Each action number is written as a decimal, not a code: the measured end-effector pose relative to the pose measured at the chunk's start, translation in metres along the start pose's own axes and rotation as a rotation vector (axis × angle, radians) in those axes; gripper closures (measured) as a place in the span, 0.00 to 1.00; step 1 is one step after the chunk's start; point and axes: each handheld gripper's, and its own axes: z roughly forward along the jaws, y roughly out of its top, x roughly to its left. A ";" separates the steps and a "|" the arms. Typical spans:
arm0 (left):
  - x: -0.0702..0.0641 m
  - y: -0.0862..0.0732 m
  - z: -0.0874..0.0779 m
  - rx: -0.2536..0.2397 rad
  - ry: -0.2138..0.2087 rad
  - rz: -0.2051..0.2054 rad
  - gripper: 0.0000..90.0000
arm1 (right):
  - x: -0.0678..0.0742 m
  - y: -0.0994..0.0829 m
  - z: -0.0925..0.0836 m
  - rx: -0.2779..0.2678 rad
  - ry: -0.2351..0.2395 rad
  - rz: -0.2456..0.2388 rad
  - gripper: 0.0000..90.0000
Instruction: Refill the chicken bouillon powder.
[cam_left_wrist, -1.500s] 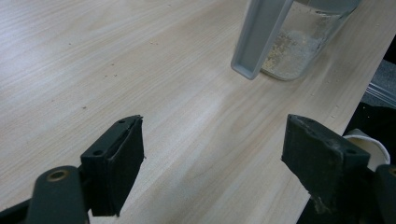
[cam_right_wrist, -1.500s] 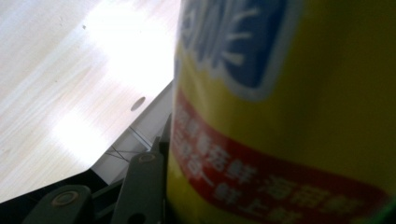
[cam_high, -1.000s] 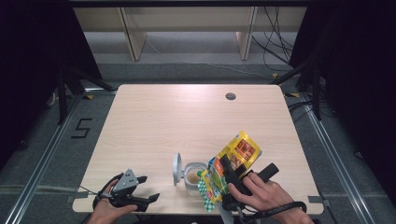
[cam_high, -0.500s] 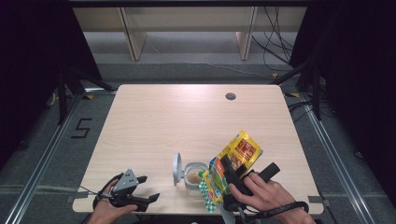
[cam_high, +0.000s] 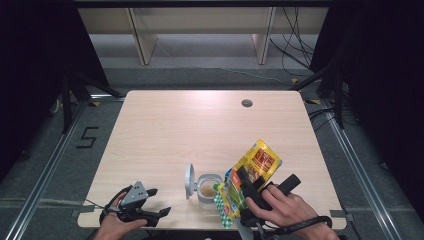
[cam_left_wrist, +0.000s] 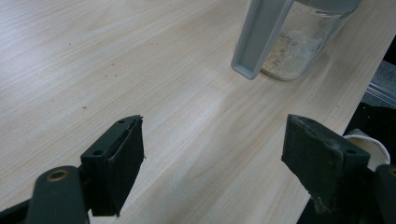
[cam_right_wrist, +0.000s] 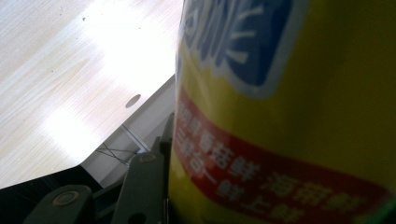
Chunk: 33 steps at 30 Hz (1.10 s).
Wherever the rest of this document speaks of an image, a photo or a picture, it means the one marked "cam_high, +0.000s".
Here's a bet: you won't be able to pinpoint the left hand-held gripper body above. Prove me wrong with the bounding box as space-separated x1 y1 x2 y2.
113 180 160 228

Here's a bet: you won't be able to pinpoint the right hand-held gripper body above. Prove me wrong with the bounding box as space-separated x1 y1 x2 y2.
234 173 303 240

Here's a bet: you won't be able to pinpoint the yellow seasoning bag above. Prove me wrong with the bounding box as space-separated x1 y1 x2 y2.
213 139 283 230

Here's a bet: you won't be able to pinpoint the clear jar with grey lid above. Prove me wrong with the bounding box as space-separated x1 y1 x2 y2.
184 162 224 205

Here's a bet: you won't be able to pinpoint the person's right hand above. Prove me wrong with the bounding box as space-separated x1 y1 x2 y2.
245 184 323 235

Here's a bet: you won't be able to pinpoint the person's left hand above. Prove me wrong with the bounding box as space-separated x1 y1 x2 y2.
94 192 148 240

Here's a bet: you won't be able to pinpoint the black metal stand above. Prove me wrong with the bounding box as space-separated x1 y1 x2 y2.
289 59 346 129
59 68 124 134

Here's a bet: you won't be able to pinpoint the black curtain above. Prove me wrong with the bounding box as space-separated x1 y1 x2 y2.
0 0 111 181
309 0 424 214

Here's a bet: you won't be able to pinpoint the beige panel-legged desk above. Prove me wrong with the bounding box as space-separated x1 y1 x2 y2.
77 7 329 66

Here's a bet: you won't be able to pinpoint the thin gripper cable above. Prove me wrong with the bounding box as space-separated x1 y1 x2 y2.
83 198 108 210

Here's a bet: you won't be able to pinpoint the aluminium floor rail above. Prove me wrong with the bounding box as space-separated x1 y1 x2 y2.
321 99 393 240
4 96 126 240

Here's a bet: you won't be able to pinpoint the black floor cables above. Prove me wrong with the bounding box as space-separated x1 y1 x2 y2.
307 105 338 132

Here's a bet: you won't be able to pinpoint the black cable bundle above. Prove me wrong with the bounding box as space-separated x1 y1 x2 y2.
269 7 316 69

